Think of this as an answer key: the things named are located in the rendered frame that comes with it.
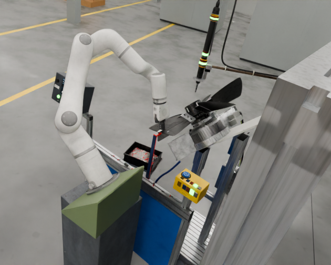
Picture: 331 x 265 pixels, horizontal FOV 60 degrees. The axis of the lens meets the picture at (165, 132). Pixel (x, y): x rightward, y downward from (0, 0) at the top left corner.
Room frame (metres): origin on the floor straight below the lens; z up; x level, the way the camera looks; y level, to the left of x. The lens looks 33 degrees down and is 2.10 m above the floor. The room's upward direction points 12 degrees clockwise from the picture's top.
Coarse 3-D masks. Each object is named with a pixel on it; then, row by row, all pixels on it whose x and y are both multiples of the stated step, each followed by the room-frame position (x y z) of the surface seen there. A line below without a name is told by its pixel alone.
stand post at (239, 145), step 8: (240, 136) 1.56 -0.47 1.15; (248, 136) 1.58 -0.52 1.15; (240, 144) 1.52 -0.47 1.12; (232, 152) 1.53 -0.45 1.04; (240, 152) 1.55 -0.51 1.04; (232, 160) 1.52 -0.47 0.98; (232, 168) 1.52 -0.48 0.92; (224, 176) 1.53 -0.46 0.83; (224, 184) 1.52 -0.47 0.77; (216, 192) 1.53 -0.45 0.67; (224, 192) 1.56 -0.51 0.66; (216, 200) 1.52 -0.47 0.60; (216, 208) 1.52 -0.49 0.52; (208, 216) 1.53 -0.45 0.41; (208, 224) 1.52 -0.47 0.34; (208, 232) 1.56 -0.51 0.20; (200, 240) 1.53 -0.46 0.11
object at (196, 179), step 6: (180, 174) 1.18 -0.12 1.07; (192, 174) 1.20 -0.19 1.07; (180, 180) 1.14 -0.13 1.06; (192, 180) 1.15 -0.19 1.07; (198, 180) 1.16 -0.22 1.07; (204, 180) 1.17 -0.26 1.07; (174, 186) 1.15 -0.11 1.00; (192, 186) 1.11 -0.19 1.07; (198, 186) 1.12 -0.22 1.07; (204, 186) 1.13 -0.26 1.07; (180, 192) 1.13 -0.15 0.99; (186, 192) 1.11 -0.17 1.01; (198, 192) 1.08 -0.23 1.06; (204, 192) 1.13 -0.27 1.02; (192, 198) 1.09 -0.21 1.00; (198, 198) 1.08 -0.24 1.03
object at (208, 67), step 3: (207, 66) 1.61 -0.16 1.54; (210, 66) 1.61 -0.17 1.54; (204, 69) 1.62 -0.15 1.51; (207, 69) 1.60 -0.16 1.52; (210, 69) 1.61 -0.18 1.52; (204, 72) 1.61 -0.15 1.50; (207, 72) 1.61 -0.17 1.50; (195, 75) 1.64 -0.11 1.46; (204, 75) 1.61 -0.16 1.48; (195, 78) 1.59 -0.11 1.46; (198, 78) 1.60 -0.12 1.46; (201, 78) 1.61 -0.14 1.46; (204, 78) 1.61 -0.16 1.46; (201, 81) 1.59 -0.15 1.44
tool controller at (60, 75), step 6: (60, 72) 1.73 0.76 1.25; (60, 78) 1.68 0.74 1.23; (54, 84) 1.69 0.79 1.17; (60, 84) 1.67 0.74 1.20; (54, 90) 1.68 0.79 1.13; (84, 90) 1.59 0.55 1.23; (90, 90) 1.64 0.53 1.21; (54, 96) 1.66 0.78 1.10; (60, 96) 1.64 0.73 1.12; (84, 96) 1.60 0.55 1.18; (90, 96) 1.64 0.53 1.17; (84, 102) 1.60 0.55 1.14; (90, 102) 1.64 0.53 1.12; (84, 108) 1.60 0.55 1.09
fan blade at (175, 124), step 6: (168, 120) 1.56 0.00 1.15; (174, 120) 1.56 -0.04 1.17; (180, 120) 1.57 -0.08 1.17; (186, 120) 1.57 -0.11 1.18; (156, 126) 1.50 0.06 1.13; (168, 126) 1.49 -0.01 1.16; (174, 126) 1.49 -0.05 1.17; (180, 126) 1.50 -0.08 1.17; (186, 126) 1.52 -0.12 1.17; (162, 132) 1.41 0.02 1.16; (168, 132) 1.41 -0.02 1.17; (174, 132) 1.41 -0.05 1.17
